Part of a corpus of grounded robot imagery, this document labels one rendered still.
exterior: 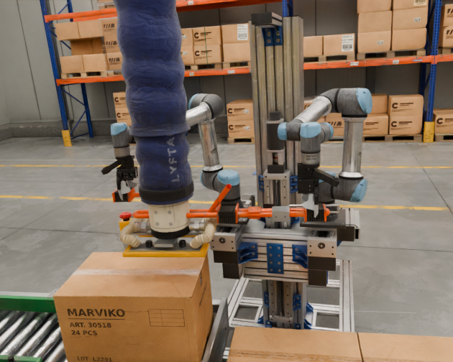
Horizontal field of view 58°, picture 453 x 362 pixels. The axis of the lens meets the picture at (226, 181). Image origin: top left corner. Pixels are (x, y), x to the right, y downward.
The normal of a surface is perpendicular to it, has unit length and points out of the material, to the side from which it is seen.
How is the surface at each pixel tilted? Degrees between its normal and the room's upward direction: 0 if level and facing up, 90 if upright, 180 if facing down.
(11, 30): 90
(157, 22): 80
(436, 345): 0
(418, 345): 0
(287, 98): 90
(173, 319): 90
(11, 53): 90
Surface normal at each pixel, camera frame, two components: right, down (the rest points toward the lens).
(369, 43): -0.33, 0.30
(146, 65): -0.05, 0.01
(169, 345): -0.11, 0.30
